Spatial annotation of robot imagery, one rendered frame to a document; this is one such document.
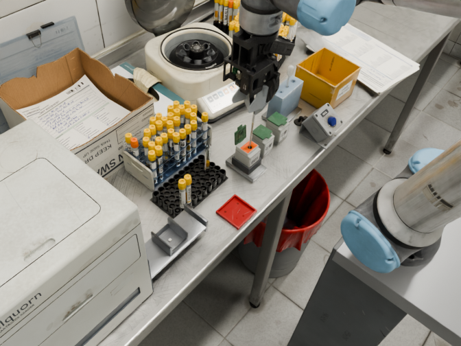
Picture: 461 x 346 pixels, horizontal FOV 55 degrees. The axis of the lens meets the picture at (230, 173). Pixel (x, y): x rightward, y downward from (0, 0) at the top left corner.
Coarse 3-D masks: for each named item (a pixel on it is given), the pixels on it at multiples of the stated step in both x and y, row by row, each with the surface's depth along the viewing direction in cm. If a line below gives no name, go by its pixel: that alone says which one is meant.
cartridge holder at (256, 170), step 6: (234, 156) 107; (228, 162) 109; (234, 162) 108; (240, 162) 106; (258, 162) 107; (234, 168) 109; (240, 168) 107; (246, 168) 105; (252, 168) 106; (258, 168) 108; (264, 168) 108; (246, 174) 107; (252, 174) 107; (258, 174) 107; (252, 180) 106
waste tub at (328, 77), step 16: (304, 64) 125; (320, 64) 132; (336, 64) 128; (352, 64) 124; (304, 80) 123; (320, 80) 119; (336, 80) 132; (352, 80) 124; (304, 96) 126; (320, 96) 122; (336, 96) 122
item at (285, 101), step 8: (296, 80) 117; (280, 88) 115; (288, 88) 115; (296, 88) 116; (280, 96) 113; (288, 96) 114; (296, 96) 119; (272, 104) 116; (280, 104) 114; (288, 104) 118; (296, 104) 123; (272, 112) 118; (280, 112) 116; (288, 112) 121; (296, 112) 123; (288, 120) 120
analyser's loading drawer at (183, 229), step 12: (180, 216) 95; (192, 216) 95; (168, 228) 92; (180, 228) 89; (192, 228) 93; (204, 228) 93; (156, 240) 89; (180, 240) 91; (192, 240) 91; (156, 252) 89; (168, 252) 88; (156, 264) 87
